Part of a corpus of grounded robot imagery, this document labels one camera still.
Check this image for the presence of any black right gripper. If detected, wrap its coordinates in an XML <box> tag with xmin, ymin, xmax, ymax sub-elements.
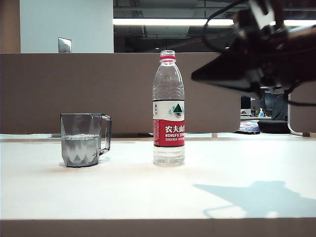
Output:
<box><xmin>191</xmin><ymin>8</ymin><xmax>316</xmax><ymax>94</ymax></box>

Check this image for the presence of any clear Nongfu Spring water bottle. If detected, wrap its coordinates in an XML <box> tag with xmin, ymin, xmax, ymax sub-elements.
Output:
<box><xmin>152</xmin><ymin>49</ymin><xmax>186</xmax><ymax>167</ymax></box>

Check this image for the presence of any black sign with number two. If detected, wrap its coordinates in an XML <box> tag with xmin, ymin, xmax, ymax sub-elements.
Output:
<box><xmin>240</xmin><ymin>95</ymin><xmax>251</xmax><ymax>110</ymax></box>

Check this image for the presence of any black computer monitor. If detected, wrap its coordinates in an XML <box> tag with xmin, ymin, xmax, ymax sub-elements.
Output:
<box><xmin>261</xmin><ymin>90</ymin><xmax>284</xmax><ymax>115</ymax></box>

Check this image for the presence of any blue patterned cushion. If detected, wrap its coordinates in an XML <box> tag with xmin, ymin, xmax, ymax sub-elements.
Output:
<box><xmin>236</xmin><ymin>119</ymin><xmax>261</xmax><ymax>135</ymax></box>

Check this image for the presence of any black office chair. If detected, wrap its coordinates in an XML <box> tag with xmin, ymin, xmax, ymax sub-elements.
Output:
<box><xmin>271</xmin><ymin>93</ymin><xmax>289</xmax><ymax>121</ymax></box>

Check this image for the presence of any black round cushion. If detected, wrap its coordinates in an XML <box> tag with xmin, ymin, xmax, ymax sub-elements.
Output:
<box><xmin>257</xmin><ymin>119</ymin><xmax>289</xmax><ymax>134</ymax></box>

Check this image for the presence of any long ceiling light strip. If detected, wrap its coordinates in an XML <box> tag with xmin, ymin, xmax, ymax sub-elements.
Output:
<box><xmin>113</xmin><ymin>18</ymin><xmax>316</xmax><ymax>27</ymax></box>

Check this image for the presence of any brown partition panel white edge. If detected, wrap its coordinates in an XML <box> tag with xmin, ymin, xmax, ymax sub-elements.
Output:
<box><xmin>287</xmin><ymin>81</ymin><xmax>316</xmax><ymax>135</ymax></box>

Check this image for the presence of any wide brown desk partition panel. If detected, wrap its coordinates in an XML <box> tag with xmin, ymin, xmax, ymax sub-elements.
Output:
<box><xmin>0</xmin><ymin>52</ymin><xmax>242</xmax><ymax>135</ymax></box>

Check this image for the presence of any black looped cable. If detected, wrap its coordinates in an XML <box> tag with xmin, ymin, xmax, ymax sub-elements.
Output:
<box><xmin>202</xmin><ymin>0</ymin><xmax>249</xmax><ymax>51</ymax></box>

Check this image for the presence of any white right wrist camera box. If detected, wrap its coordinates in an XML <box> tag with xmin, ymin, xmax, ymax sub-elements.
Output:
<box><xmin>247</xmin><ymin>0</ymin><xmax>277</xmax><ymax>29</ymax></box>

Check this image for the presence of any black thin cable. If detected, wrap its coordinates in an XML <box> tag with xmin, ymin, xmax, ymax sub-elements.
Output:
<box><xmin>286</xmin><ymin>79</ymin><xmax>316</xmax><ymax>107</ymax></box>

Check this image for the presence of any metal wall switch plate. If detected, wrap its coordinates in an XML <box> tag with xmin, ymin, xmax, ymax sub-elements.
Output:
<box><xmin>58</xmin><ymin>37</ymin><xmax>72</xmax><ymax>53</ymax></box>

